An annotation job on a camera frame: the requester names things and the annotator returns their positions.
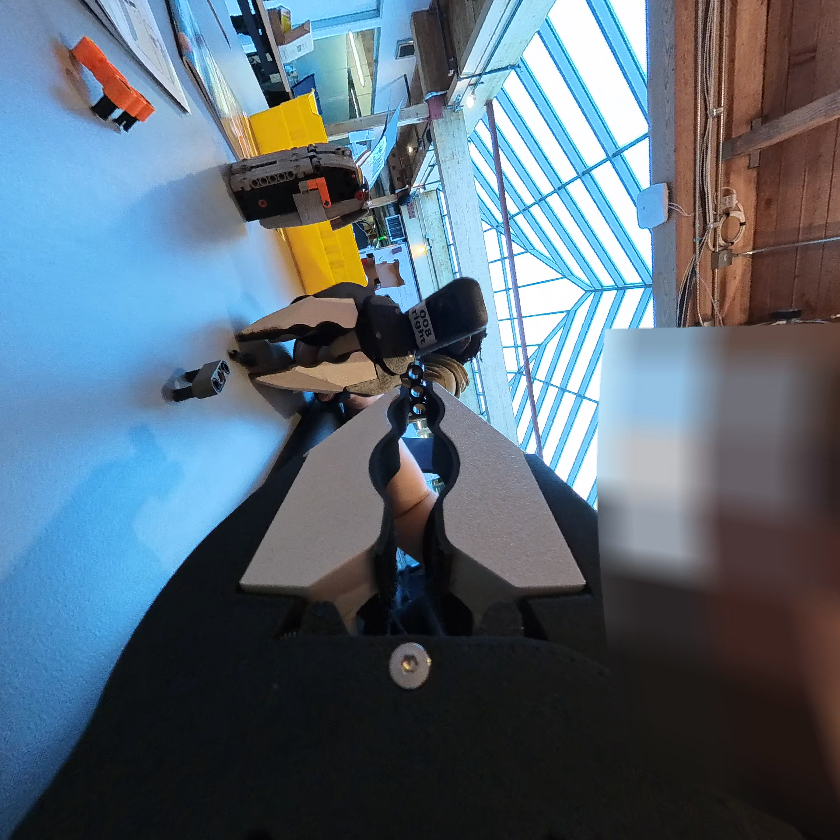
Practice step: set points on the orange and black brick assembly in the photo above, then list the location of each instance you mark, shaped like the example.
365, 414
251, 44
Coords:
115, 79

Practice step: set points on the small grey brick beam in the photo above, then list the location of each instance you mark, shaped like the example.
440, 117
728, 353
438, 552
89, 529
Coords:
213, 375

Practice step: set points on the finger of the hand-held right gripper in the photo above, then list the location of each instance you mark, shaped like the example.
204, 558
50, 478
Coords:
328, 377
308, 315

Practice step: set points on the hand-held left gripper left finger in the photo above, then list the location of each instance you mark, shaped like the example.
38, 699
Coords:
321, 512

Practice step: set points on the printed instruction booklet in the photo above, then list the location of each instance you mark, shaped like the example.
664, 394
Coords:
144, 46

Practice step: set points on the yellow plastic bin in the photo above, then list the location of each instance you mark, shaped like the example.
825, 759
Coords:
292, 124

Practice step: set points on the glass skylight window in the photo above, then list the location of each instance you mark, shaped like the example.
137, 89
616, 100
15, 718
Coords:
571, 131

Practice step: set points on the person's right forearm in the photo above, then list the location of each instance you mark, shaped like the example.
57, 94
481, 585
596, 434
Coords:
413, 499

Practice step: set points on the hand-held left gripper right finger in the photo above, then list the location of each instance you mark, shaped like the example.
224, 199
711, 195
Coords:
505, 525

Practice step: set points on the cardboard box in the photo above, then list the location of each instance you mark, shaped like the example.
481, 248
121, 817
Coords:
292, 33

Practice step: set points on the grey and black brick model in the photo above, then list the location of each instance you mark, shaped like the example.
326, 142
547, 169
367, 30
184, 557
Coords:
282, 184

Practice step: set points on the grey junction box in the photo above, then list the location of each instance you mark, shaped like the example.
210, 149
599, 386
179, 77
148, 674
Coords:
722, 258

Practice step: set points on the white wall access point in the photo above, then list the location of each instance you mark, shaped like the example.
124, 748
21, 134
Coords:
653, 205

